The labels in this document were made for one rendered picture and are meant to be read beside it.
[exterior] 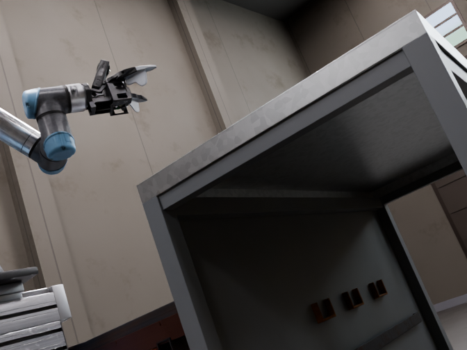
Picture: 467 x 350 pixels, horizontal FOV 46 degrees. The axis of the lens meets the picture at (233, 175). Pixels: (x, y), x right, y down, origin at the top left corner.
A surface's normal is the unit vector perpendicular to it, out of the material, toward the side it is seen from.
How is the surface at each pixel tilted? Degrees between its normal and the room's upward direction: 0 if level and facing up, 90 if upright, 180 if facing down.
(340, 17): 90
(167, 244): 90
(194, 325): 90
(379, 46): 90
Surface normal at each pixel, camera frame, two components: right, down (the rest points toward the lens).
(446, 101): -0.56, -0.04
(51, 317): 0.69, -0.43
